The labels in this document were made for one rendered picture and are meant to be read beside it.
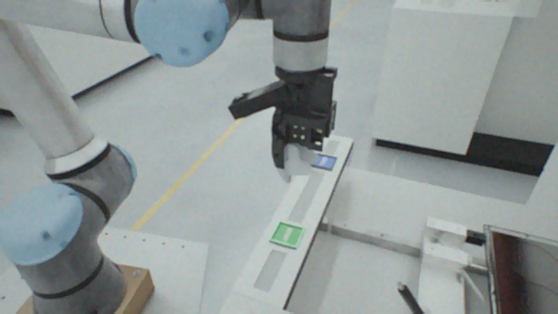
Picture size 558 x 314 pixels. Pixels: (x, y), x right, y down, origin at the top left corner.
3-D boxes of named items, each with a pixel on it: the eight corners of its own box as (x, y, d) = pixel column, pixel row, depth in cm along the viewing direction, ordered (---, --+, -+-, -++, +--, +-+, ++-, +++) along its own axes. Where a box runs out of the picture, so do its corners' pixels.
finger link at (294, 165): (309, 199, 61) (311, 152, 56) (275, 190, 63) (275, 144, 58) (314, 187, 64) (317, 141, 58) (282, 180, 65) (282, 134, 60)
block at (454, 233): (462, 234, 84) (466, 224, 82) (462, 245, 81) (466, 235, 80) (424, 225, 86) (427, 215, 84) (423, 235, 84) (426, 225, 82)
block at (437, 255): (463, 261, 78) (467, 251, 76) (463, 274, 75) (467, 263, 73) (422, 249, 80) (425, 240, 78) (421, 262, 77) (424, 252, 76)
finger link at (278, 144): (280, 174, 59) (281, 126, 54) (271, 172, 59) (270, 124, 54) (290, 158, 62) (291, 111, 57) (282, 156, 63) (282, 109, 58)
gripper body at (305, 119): (321, 157, 55) (327, 80, 48) (267, 146, 57) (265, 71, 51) (334, 132, 61) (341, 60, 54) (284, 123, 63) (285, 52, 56)
